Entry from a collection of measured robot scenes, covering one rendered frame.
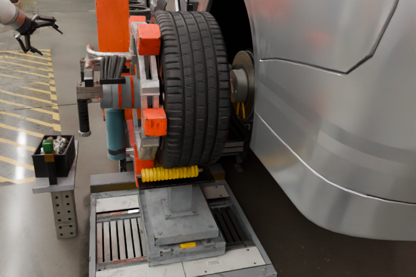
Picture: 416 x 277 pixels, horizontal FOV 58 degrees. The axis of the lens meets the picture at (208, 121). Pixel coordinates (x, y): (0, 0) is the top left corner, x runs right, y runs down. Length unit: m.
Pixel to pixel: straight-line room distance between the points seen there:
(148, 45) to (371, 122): 0.79
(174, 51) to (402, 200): 0.83
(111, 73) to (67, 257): 1.05
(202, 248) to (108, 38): 1.13
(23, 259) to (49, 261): 0.13
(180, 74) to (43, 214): 1.36
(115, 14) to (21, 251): 1.27
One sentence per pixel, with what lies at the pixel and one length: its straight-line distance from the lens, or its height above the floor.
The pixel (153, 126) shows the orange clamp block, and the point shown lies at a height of 0.85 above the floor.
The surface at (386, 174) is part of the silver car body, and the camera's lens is 0.91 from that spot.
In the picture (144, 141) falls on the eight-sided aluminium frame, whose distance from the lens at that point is 1.40.
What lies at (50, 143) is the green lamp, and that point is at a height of 0.66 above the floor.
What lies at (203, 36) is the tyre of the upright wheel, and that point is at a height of 1.12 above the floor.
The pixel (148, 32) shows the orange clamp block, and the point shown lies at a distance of 1.33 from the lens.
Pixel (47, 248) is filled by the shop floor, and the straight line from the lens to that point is 2.15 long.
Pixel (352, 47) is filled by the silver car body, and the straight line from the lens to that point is 0.86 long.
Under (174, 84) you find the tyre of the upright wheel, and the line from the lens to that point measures 1.29.
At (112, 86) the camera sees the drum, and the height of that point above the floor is 0.89.
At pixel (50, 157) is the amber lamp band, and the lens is 1.68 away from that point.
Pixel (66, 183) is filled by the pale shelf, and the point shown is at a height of 0.45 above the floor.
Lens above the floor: 1.39
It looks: 24 degrees down
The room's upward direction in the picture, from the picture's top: 3 degrees clockwise
